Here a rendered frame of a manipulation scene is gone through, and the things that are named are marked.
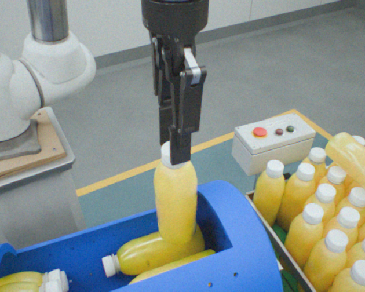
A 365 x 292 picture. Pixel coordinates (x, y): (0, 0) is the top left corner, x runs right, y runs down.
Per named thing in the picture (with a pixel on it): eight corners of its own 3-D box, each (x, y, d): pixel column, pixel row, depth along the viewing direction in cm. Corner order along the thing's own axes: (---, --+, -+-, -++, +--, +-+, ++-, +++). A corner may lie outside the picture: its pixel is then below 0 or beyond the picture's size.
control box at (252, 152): (230, 154, 102) (234, 126, 96) (287, 138, 108) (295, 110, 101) (248, 176, 95) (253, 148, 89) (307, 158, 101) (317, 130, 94)
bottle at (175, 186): (174, 253, 62) (170, 179, 50) (150, 227, 67) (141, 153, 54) (204, 232, 66) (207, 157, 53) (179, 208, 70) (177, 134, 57)
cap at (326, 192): (315, 187, 80) (317, 182, 79) (333, 190, 80) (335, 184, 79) (316, 200, 78) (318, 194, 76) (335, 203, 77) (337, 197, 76)
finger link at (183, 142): (186, 113, 46) (196, 126, 44) (186, 143, 49) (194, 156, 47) (176, 116, 45) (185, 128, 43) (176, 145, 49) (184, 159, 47)
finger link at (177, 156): (189, 119, 48) (192, 122, 47) (188, 157, 52) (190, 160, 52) (168, 124, 47) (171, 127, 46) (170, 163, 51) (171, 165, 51)
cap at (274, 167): (285, 172, 84) (287, 167, 83) (273, 178, 83) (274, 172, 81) (274, 163, 87) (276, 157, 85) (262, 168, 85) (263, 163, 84)
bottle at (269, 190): (280, 222, 96) (295, 174, 83) (260, 233, 93) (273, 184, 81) (263, 205, 101) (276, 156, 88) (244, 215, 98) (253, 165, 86)
